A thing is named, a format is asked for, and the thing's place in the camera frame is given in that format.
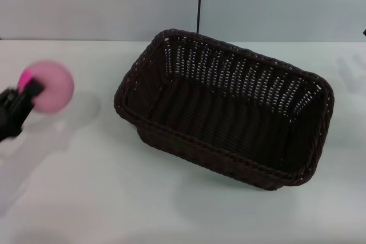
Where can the black woven plastic basket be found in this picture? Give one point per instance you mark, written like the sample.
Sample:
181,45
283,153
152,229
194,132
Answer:
217,124

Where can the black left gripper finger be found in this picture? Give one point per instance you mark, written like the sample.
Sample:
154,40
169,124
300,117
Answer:
33,89

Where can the pink toy peach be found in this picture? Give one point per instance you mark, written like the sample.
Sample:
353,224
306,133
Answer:
55,87

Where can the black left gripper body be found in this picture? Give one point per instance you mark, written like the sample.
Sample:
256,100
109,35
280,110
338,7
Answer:
11,112

